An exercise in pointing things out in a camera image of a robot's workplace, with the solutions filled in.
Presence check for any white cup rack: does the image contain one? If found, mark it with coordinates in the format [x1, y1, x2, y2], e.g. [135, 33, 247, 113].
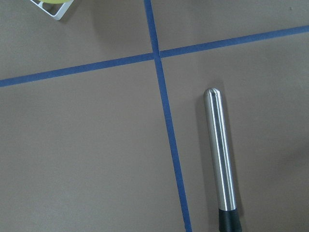
[30, 0, 74, 21]

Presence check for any yellow cup on rack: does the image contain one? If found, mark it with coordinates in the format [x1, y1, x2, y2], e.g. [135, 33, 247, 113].
[40, 0, 70, 4]

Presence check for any steel muddler black handle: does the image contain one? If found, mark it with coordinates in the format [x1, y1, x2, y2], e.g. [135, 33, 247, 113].
[203, 87, 242, 232]

